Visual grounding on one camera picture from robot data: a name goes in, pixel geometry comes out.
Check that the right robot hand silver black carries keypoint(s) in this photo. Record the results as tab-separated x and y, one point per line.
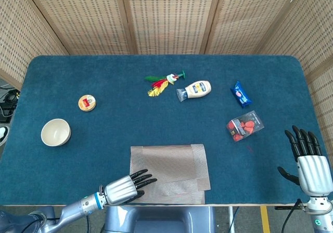
314	175

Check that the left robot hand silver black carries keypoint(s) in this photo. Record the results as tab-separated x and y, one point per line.
121	190

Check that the woven grey placemat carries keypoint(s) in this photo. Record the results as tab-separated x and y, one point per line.
174	165

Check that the white bowl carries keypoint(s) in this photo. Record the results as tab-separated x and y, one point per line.
55	132

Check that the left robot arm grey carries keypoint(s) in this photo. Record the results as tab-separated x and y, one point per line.
75	209

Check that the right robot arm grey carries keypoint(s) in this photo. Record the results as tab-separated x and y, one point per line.
318	217

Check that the grey-blue robot torso base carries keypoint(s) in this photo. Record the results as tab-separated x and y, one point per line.
158	218

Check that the blue felt table cover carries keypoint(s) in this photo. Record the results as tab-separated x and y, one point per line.
91	152

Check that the clear box with red pieces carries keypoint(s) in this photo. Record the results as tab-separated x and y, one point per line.
244	126

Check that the round yellow tin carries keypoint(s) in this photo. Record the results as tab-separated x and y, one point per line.
87	103

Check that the white metal table leg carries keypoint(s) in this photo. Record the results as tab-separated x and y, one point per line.
231	220

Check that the blue cookie packet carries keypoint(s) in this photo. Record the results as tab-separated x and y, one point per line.
241	94

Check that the colourful feather shuttlecock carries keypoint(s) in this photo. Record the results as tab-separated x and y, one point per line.
160	85

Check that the mayonnaise squeeze bottle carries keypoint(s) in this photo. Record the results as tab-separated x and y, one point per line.
197	89

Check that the white shoe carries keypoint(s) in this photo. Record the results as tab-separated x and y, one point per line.
3	135

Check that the woven bamboo folding screen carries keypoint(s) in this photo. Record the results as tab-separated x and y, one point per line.
169	14

